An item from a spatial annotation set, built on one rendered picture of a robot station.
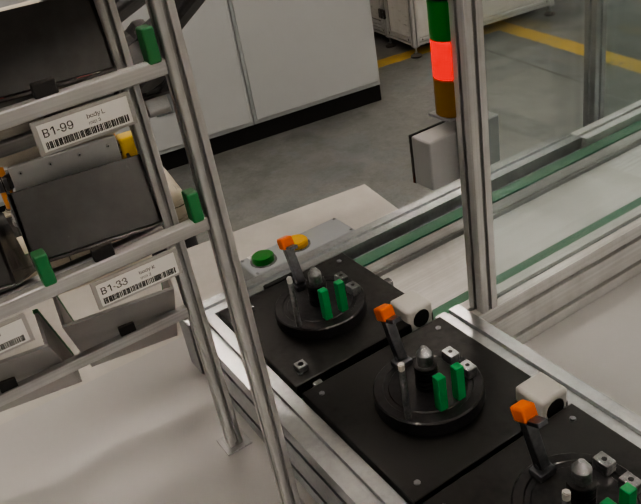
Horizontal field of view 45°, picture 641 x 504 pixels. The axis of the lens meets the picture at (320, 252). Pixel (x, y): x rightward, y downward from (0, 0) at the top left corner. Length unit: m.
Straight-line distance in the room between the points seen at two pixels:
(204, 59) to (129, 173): 3.38
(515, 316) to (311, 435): 0.38
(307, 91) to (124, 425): 3.34
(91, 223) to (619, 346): 0.81
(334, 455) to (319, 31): 3.56
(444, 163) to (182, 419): 0.56
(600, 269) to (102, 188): 0.83
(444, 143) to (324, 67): 3.41
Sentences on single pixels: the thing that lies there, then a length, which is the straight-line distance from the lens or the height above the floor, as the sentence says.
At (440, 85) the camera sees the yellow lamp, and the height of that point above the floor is 1.30.
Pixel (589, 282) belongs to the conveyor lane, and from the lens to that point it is 1.33.
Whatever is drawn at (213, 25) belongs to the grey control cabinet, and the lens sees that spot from 4.15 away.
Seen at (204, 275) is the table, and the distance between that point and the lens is 1.57.
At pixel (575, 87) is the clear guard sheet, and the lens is 1.16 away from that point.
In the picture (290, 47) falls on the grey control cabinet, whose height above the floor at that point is 0.46.
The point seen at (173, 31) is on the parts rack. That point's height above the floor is 1.49.
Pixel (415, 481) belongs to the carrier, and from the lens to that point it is 0.92.
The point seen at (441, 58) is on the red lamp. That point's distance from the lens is 1.01.
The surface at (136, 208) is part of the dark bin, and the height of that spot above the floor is 1.33.
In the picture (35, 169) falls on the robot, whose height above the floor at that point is 1.08.
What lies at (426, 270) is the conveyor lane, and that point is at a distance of 1.35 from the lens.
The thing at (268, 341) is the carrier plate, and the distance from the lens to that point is 1.15.
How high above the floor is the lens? 1.66
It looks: 31 degrees down
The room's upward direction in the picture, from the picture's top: 11 degrees counter-clockwise
